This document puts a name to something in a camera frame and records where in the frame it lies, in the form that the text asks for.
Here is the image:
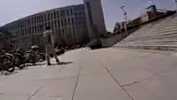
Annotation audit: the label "dark bush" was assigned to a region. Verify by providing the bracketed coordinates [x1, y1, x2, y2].
[86, 37, 104, 51]

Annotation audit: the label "grey concrete slab plaza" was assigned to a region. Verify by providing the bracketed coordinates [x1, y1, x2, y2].
[0, 33, 177, 100]

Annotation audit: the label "person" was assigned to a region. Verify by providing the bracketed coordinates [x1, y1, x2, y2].
[39, 24, 60, 66]

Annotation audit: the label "large curved grey building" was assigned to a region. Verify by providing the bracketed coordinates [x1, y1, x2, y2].
[0, 0, 108, 57]

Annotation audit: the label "brown brick building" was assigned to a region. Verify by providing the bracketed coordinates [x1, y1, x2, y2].
[127, 1, 177, 26]

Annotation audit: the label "wide grey stone stairs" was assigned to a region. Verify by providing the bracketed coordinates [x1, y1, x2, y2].
[109, 12, 177, 63]

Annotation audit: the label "row of parked bicycles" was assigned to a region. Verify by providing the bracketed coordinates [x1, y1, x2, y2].
[0, 39, 68, 80]

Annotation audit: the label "low grey wall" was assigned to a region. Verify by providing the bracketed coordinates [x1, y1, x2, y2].
[98, 24, 147, 49]

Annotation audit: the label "lamp post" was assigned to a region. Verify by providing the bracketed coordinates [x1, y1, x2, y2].
[119, 4, 130, 34]

